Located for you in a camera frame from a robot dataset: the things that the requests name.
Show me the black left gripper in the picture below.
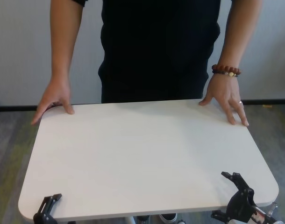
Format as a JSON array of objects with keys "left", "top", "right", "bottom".
[{"left": 33, "top": 193, "right": 63, "bottom": 224}]

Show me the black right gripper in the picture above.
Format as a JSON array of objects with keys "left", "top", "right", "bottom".
[{"left": 211, "top": 171, "right": 271, "bottom": 224}]

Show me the white pedestal table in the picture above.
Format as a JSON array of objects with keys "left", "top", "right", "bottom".
[{"left": 18, "top": 99, "right": 280, "bottom": 224}]

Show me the person's bare left forearm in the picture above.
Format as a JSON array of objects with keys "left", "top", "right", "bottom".
[{"left": 211, "top": 0, "right": 262, "bottom": 70}]

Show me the person's bare right forearm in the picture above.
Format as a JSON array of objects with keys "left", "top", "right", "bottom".
[{"left": 49, "top": 0, "right": 85, "bottom": 82}]

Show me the person's left hand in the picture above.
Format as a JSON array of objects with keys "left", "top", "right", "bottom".
[{"left": 198, "top": 74, "right": 250, "bottom": 127}]

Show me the person's right hand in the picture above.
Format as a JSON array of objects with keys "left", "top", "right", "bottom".
[{"left": 30, "top": 78, "right": 75, "bottom": 126}]

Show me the black white left sneaker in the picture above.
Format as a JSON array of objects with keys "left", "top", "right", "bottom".
[{"left": 159, "top": 212, "right": 178, "bottom": 223}]

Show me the person's body in black clothes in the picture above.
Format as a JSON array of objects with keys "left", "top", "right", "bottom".
[{"left": 72, "top": 0, "right": 221, "bottom": 104}]

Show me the dark bead bracelet yellow bead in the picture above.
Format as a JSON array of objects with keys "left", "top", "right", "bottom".
[{"left": 212, "top": 70, "right": 240, "bottom": 78}]

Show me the brown wooden bead bracelet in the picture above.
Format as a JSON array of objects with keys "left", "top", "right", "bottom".
[{"left": 211, "top": 64, "right": 242, "bottom": 75}]

